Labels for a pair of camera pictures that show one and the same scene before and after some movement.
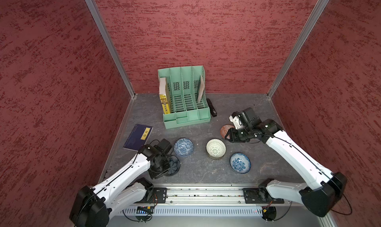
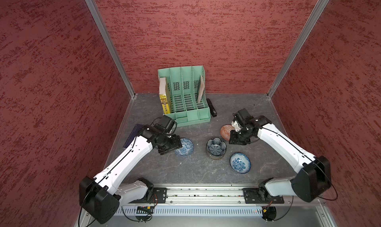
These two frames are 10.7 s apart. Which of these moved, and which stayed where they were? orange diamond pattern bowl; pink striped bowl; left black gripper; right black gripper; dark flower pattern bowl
Moved: dark flower pattern bowl; left black gripper
Stayed: pink striped bowl; right black gripper; orange diamond pattern bowl
